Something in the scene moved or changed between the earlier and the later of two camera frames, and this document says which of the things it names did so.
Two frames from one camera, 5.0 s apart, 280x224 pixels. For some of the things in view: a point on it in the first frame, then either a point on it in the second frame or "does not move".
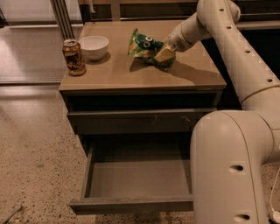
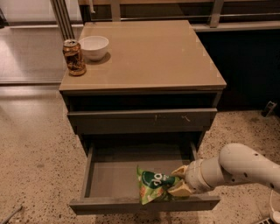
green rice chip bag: [143, 46] -> [154, 186]
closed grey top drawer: [136, 120] does not move
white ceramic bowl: [94, 46] does not move
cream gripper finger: [164, 54] -> [182, 190]
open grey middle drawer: [136, 178] does not move
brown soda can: [73, 57] does not move
